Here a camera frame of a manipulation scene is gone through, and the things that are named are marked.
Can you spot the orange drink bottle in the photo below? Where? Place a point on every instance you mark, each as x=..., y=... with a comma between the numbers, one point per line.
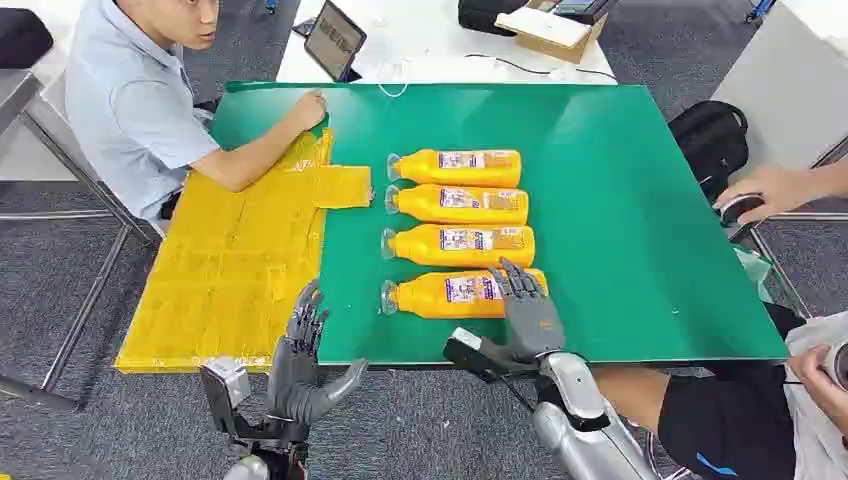
x=417, y=246
x=424, y=298
x=424, y=205
x=424, y=169

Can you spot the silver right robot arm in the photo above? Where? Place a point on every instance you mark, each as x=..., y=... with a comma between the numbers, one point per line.
x=576, y=381

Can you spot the black case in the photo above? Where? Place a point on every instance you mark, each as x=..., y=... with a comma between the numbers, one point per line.
x=484, y=14

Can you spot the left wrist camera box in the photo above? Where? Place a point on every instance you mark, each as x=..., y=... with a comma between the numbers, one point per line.
x=225, y=391

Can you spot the clear plastic bag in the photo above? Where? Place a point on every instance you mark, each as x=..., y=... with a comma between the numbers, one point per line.
x=755, y=268

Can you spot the grey cylindrical object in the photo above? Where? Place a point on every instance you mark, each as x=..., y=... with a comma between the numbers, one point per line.
x=840, y=364

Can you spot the black round handheld device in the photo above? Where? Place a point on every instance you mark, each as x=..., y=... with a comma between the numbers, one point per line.
x=738, y=210

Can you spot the black card terminal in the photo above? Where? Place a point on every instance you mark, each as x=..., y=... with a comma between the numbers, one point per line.
x=580, y=8

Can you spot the green table mat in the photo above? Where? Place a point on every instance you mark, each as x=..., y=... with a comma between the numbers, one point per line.
x=596, y=199

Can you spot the blue metal stand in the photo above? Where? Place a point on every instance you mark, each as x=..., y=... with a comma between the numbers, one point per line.
x=760, y=9

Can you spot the seated person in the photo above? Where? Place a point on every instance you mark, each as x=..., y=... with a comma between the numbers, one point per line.
x=126, y=99

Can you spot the black tablet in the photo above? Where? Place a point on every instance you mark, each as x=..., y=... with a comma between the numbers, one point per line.
x=334, y=40

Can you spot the black phone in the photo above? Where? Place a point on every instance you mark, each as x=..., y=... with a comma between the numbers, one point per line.
x=305, y=28

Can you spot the person beside table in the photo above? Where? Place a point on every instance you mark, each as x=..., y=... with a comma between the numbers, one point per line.
x=729, y=424

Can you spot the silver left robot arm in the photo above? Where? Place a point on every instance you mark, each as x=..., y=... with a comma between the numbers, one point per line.
x=248, y=469

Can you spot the cardboard box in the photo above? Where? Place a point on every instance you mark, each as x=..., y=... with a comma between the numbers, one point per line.
x=550, y=40

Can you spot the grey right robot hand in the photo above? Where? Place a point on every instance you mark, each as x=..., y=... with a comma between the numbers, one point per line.
x=530, y=321

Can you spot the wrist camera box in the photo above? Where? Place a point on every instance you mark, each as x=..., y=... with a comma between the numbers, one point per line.
x=467, y=351
x=225, y=391

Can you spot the black chair seat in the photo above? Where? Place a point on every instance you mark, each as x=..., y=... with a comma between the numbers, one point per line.
x=23, y=36

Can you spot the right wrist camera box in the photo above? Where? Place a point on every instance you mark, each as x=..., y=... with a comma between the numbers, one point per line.
x=467, y=351

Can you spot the black backpack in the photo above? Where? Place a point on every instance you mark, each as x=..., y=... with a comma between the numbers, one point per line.
x=709, y=142

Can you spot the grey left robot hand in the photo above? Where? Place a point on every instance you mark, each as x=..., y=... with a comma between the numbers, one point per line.
x=295, y=384

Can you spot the yellow sheet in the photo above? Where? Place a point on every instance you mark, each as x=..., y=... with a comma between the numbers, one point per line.
x=218, y=285

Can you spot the person's hand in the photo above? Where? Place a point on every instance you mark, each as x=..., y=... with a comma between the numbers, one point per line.
x=775, y=189

